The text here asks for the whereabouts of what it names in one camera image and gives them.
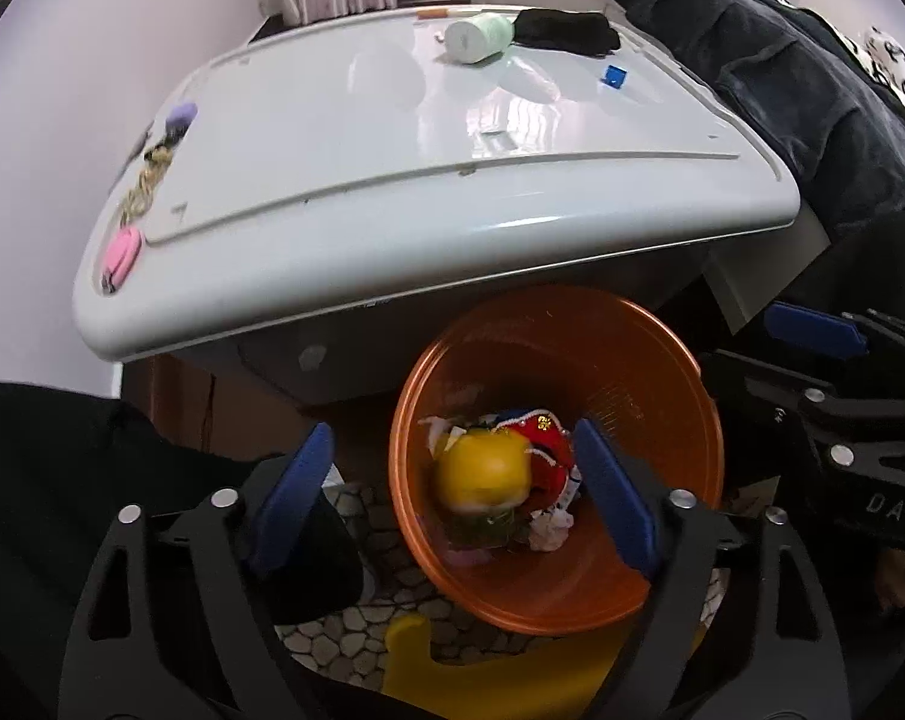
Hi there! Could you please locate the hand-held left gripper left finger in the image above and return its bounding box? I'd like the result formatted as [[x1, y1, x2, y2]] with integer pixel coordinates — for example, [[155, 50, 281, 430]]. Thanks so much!
[[58, 422, 335, 720]]

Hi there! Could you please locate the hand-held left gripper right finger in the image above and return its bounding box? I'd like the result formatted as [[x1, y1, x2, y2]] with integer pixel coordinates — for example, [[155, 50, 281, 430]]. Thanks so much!
[[573, 418, 853, 720]]

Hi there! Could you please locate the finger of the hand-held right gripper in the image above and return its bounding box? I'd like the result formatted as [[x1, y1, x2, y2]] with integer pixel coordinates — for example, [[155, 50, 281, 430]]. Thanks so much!
[[702, 349, 845, 482], [768, 302, 905, 385]]

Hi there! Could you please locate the green square bottle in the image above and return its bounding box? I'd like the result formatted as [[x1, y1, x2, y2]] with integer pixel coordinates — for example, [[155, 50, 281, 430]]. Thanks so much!
[[448, 514, 518, 551]]

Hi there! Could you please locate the yellow plush doll red outfit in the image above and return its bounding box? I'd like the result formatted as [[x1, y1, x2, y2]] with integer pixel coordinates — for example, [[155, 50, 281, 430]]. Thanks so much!
[[431, 408, 578, 541]]

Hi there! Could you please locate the orange plastic basin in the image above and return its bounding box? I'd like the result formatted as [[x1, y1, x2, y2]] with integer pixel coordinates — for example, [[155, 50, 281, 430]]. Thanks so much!
[[388, 286, 726, 635]]

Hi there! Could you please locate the person's right hand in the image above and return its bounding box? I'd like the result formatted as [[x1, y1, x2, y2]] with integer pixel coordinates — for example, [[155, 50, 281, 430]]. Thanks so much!
[[874, 547, 905, 614]]

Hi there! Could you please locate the crumpled white tissue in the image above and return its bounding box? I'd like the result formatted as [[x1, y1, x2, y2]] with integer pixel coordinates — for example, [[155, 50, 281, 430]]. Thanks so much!
[[528, 506, 578, 553]]

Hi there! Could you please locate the pebble pattern mat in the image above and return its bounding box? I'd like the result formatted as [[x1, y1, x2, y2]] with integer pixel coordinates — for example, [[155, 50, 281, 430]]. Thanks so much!
[[272, 463, 731, 692]]

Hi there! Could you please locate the brown wooden cabinet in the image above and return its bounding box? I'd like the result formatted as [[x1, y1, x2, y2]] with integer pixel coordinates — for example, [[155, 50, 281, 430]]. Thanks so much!
[[126, 355, 328, 460]]

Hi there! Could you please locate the yellow plastic stool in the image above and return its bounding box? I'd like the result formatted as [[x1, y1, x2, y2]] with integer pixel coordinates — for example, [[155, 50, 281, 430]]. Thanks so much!
[[383, 610, 710, 720]]

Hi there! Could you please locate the black white print cloth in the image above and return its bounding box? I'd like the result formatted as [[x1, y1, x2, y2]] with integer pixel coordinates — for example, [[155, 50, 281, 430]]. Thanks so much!
[[828, 21, 905, 122]]

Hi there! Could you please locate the dark blue blanket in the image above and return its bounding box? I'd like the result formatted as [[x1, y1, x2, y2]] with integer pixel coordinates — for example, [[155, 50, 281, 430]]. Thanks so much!
[[568, 0, 905, 242]]

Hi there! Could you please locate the pink key fob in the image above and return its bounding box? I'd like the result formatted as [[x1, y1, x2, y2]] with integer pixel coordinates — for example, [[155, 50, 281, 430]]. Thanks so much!
[[97, 226, 145, 296]]

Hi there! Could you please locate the white table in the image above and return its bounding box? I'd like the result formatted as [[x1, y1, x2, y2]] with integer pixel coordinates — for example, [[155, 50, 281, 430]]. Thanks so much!
[[72, 3, 833, 422]]

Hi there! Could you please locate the purple key fob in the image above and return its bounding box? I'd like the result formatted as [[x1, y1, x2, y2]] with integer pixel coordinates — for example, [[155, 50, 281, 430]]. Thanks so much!
[[163, 102, 199, 144]]

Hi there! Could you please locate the light green jar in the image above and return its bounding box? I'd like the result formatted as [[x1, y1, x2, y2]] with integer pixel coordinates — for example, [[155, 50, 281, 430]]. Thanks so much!
[[443, 11, 516, 65]]

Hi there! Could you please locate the beaded key chain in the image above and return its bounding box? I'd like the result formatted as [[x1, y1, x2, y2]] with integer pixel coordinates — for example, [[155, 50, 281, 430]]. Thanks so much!
[[115, 139, 176, 227]]

